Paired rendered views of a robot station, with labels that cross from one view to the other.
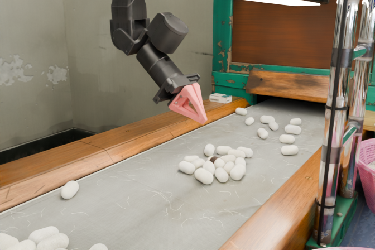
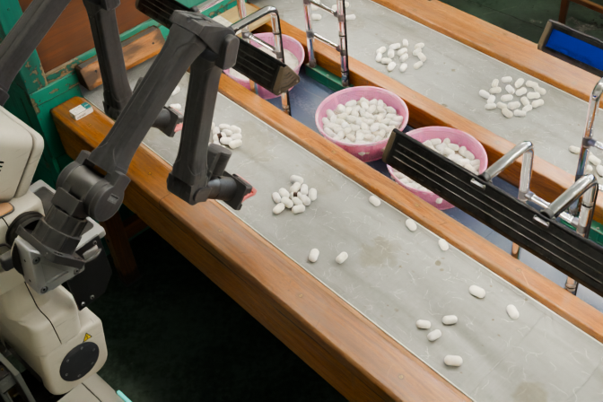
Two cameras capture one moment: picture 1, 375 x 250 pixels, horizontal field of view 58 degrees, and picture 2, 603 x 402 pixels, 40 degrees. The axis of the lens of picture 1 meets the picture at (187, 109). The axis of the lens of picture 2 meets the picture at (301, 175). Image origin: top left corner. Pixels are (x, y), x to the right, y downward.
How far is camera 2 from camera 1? 2.12 m
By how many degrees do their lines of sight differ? 69
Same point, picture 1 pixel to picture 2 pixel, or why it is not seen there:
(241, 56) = (52, 62)
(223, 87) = (48, 101)
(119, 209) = (255, 179)
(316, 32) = not seen: hidden behind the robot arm
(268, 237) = (303, 129)
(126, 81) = not seen: outside the picture
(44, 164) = (202, 207)
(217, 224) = (279, 146)
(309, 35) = not seen: hidden behind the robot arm
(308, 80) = (131, 48)
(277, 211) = (286, 122)
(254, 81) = (91, 76)
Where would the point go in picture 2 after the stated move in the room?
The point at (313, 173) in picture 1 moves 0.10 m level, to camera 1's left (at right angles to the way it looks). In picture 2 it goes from (255, 101) to (247, 123)
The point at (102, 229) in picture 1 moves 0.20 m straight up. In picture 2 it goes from (271, 183) to (262, 126)
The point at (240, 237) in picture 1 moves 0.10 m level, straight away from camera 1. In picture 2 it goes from (301, 136) to (268, 130)
